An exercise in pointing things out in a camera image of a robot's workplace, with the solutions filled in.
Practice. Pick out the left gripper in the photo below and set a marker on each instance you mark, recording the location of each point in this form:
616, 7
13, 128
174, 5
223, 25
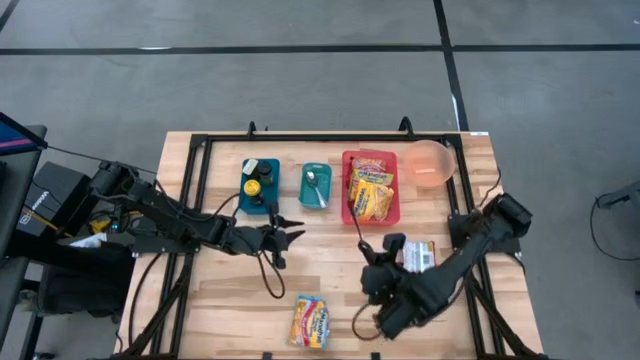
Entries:
255, 240

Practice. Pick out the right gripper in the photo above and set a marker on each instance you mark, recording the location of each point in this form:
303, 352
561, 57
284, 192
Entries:
382, 280

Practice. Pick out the black plastic spoon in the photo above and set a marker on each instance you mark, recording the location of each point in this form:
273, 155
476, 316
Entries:
356, 222

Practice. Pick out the silver metal spoon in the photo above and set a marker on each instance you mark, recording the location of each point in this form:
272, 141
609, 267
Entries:
312, 178

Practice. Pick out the red Maruchan ramen pack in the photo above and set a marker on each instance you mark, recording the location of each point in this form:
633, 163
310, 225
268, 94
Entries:
422, 255

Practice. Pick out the black-lid spice jar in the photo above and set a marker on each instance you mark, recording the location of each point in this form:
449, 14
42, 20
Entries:
264, 173

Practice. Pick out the lime chili Maruchan ramen pack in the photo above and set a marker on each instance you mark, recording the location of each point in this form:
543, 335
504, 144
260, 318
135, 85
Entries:
372, 177

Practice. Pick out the roast beef Maruchan ramen pack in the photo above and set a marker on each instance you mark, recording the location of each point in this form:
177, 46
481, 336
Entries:
368, 164

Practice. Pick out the blue yellow Maruchan ramen pack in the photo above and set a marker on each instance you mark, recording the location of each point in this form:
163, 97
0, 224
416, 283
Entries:
310, 322

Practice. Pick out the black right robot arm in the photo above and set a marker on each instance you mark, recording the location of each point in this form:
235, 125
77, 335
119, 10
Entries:
450, 270

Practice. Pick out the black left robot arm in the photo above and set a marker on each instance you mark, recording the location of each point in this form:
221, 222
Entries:
165, 215

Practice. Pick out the blue plastic bin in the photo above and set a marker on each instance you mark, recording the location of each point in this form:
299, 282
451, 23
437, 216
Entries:
272, 192

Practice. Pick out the pink plastic bin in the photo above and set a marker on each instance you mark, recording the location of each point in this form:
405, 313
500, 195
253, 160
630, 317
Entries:
346, 210

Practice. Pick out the pink translucent bowl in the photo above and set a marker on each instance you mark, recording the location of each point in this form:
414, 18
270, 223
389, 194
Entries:
429, 163

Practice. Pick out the white paper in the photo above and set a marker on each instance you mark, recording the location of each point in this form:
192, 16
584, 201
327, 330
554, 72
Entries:
90, 242

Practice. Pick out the black fabric chair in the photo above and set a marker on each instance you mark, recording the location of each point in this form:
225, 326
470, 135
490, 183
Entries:
85, 280

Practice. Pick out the black cardboard box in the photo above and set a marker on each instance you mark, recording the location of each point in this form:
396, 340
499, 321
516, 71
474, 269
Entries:
60, 197

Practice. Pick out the monitor with blue screen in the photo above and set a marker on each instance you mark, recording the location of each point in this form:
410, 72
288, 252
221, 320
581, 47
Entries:
17, 137

